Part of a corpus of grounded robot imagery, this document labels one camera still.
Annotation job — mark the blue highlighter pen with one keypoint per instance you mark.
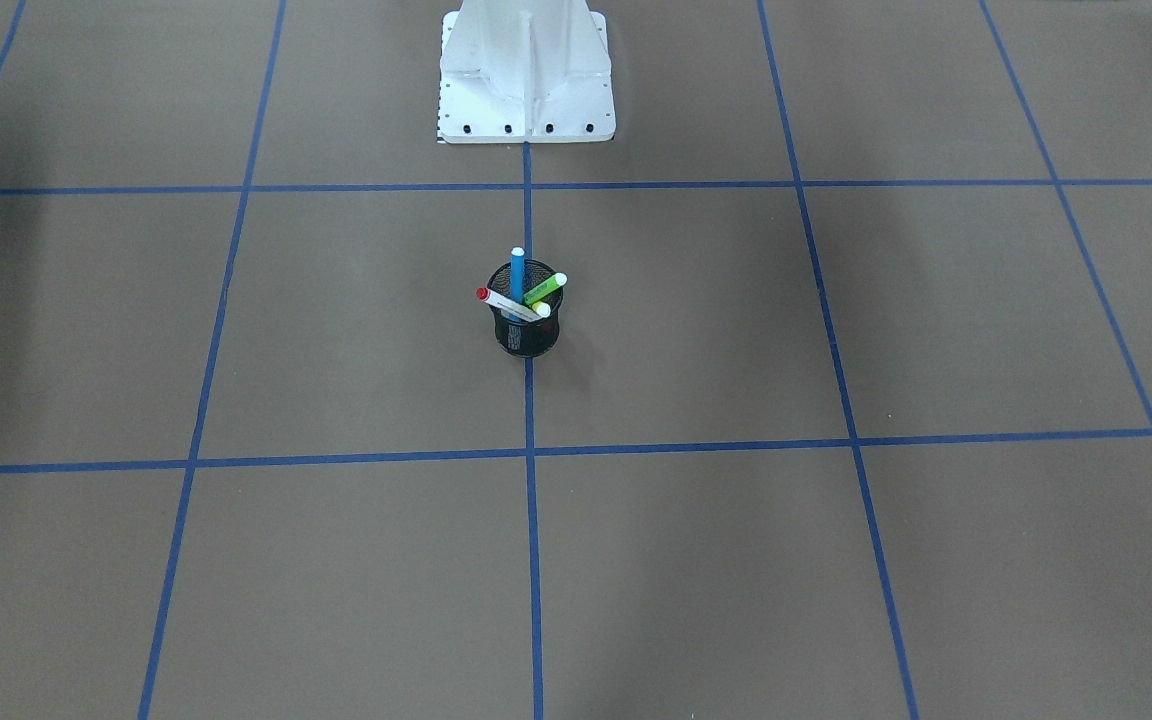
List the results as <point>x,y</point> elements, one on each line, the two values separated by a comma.
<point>517,274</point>

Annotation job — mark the black mesh pen holder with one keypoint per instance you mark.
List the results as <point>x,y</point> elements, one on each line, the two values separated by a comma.
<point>519,338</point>

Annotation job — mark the green highlighter pen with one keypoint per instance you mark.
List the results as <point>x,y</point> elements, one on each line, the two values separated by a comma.
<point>544,289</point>

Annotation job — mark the red capped white marker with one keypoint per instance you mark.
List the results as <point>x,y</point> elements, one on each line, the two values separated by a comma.
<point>509,307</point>

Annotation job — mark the blue tape grid lines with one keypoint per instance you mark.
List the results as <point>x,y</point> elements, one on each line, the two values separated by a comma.
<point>850,415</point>

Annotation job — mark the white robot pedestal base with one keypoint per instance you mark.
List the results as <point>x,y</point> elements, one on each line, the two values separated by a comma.
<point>525,72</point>

